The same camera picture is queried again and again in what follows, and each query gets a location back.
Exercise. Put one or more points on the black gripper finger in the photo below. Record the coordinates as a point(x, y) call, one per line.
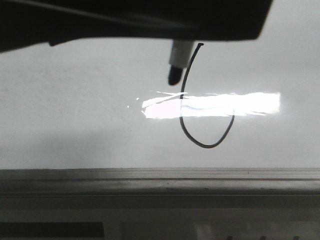
point(24, 23)

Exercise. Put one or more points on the black white whiteboard marker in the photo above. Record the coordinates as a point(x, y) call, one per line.
point(180, 55)

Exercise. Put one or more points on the white whiteboard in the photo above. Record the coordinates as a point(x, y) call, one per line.
point(106, 103)

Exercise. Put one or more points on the grey aluminium whiteboard frame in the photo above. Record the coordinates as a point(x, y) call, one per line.
point(159, 181)

